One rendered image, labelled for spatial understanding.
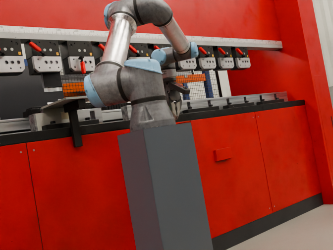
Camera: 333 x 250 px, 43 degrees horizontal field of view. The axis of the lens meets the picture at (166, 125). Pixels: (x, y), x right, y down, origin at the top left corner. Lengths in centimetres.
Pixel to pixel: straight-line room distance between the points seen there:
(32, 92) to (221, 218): 142
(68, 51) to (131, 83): 100
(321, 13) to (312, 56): 643
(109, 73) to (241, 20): 212
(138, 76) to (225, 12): 200
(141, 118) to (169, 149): 13
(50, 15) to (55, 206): 98
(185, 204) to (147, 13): 76
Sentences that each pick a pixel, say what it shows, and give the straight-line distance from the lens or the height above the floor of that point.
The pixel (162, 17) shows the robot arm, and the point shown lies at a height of 121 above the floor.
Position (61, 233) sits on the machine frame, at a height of 39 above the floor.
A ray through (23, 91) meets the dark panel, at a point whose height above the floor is 118.
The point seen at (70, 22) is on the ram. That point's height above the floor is 144.
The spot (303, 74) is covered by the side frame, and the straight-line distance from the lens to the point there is 366.
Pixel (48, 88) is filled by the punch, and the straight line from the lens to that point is 223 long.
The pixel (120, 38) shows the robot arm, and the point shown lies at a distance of 157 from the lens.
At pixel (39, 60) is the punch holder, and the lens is 220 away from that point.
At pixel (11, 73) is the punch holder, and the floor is 117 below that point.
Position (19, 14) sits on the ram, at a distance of 224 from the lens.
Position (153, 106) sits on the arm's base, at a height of 84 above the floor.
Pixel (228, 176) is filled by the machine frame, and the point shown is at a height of 43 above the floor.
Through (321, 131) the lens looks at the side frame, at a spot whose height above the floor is 60.
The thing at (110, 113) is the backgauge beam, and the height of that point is 96.
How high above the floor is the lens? 73
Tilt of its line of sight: 2 degrees up
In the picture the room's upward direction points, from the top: 10 degrees counter-clockwise
